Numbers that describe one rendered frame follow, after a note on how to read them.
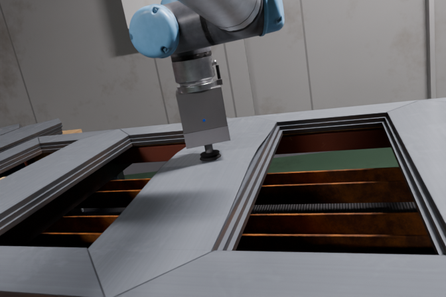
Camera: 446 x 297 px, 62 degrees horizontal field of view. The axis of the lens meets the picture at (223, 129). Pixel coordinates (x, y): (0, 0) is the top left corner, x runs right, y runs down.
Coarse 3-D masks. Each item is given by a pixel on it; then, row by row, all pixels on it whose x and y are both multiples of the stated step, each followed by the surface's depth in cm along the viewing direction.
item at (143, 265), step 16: (96, 256) 48; (112, 256) 47; (128, 256) 47; (144, 256) 46; (160, 256) 45; (176, 256) 45; (192, 256) 44; (96, 272) 44; (112, 272) 44; (128, 272) 43; (144, 272) 43; (160, 272) 42
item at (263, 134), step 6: (246, 132) 91; (252, 132) 89; (258, 132) 88; (264, 132) 87; (270, 132) 87; (234, 138) 86; (240, 138) 85; (246, 138) 84; (252, 138) 83; (258, 138) 82
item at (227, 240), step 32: (288, 128) 95; (320, 128) 92; (352, 128) 90; (384, 128) 83; (96, 160) 94; (256, 160) 72; (256, 192) 63; (416, 192) 54; (0, 224) 67; (224, 224) 50
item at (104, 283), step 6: (102, 282) 42; (108, 282) 42; (114, 282) 42; (120, 282) 42; (126, 282) 42; (132, 282) 41; (138, 282) 41; (144, 282) 41; (102, 288) 41; (108, 288) 41; (114, 288) 41; (120, 288) 41; (126, 288) 40; (108, 294) 40; (114, 294) 40
